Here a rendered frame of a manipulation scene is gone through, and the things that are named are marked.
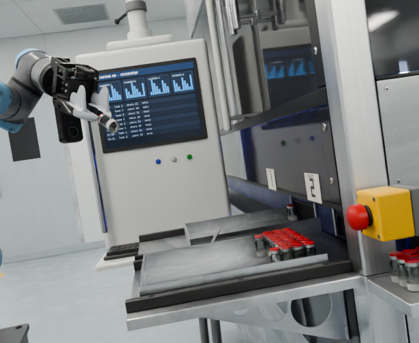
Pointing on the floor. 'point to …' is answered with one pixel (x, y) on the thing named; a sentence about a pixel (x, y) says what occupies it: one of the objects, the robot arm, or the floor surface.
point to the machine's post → (358, 154)
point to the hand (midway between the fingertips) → (99, 120)
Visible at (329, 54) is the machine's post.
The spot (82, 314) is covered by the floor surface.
